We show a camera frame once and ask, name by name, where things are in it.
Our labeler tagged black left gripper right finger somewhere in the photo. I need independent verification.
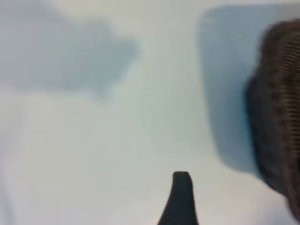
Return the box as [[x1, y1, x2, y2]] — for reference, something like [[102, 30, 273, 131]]
[[180, 171, 199, 225]]

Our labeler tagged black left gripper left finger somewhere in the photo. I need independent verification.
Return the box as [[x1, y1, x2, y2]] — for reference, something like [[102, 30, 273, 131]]
[[157, 171, 182, 225]]

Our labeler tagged dark brown wicker basket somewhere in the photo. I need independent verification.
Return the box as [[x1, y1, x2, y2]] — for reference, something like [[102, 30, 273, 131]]
[[245, 20, 300, 222]]

